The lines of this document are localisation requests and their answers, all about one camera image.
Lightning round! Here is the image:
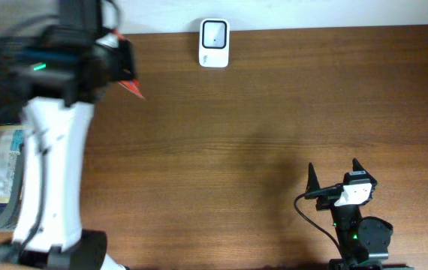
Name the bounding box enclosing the red Hacks candy bag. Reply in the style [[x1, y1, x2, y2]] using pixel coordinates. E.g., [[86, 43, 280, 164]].
[[108, 31, 146, 101]]

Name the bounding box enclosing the large yellow wipes bag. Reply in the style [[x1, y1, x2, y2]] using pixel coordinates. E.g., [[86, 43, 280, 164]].
[[0, 124, 25, 204]]

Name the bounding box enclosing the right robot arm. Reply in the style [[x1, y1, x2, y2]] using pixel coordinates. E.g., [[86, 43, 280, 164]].
[[303, 159, 393, 269]]

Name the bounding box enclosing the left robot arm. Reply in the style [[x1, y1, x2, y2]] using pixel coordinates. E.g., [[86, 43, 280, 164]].
[[0, 1, 136, 269]]

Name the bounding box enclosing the white barcode scanner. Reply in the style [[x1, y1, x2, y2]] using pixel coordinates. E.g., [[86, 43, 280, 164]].
[[198, 18, 231, 68]]

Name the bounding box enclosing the right camera cable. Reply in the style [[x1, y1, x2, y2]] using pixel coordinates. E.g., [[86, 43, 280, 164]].
[[293, 185, 350, 270]]

